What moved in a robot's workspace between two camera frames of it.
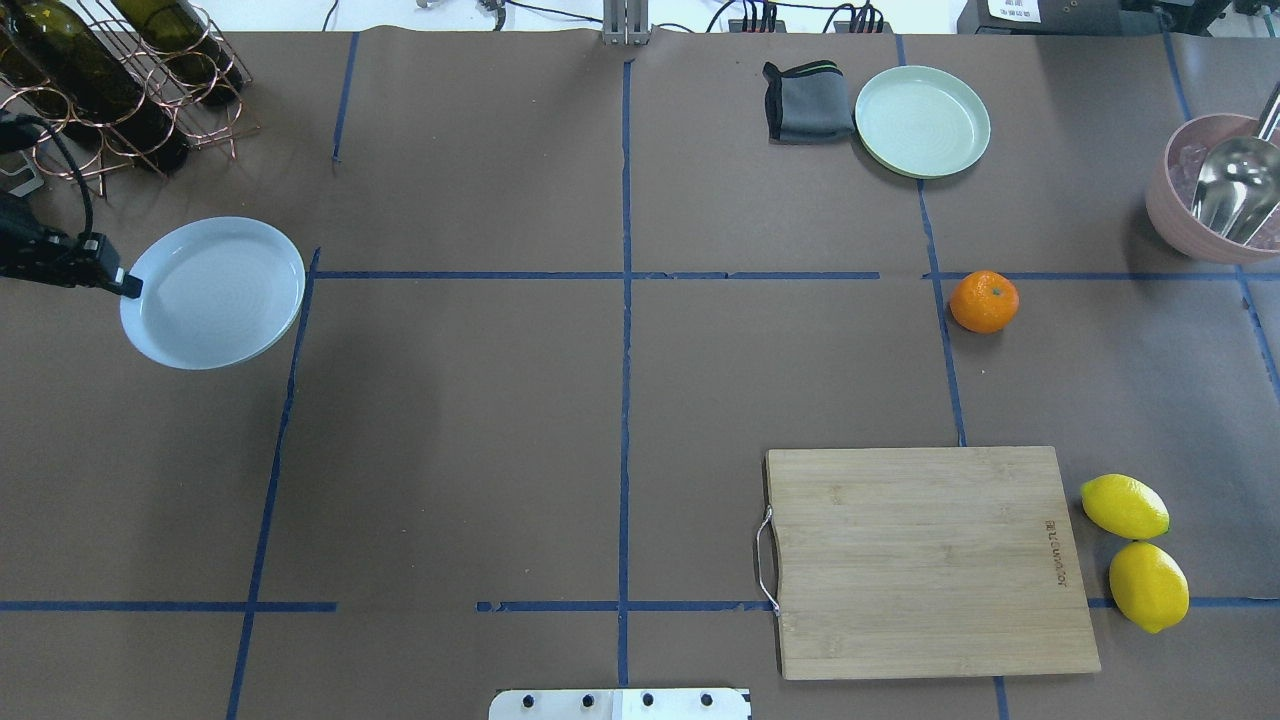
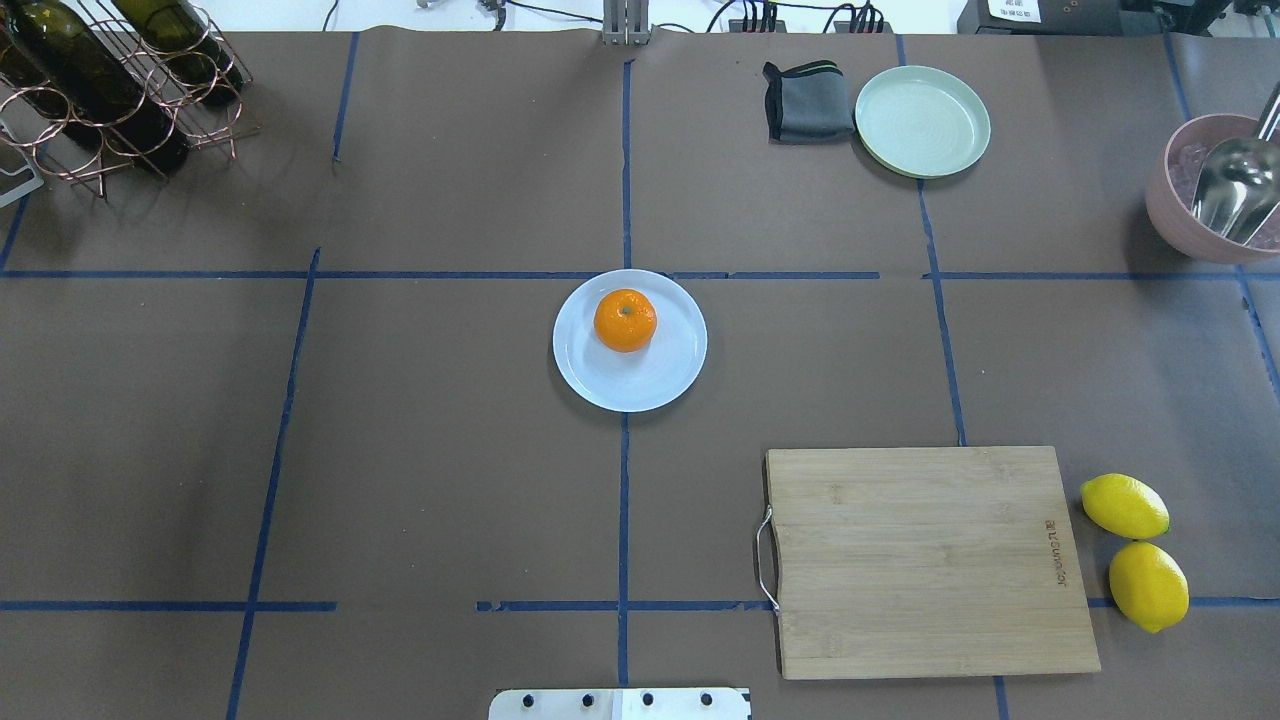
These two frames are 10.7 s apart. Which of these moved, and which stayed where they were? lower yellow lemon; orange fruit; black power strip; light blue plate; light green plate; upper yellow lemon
Moved: light blue plate; orange fruit
Stayed: lower yellow lemon; light green plate; black power strip; upper yellow lemon
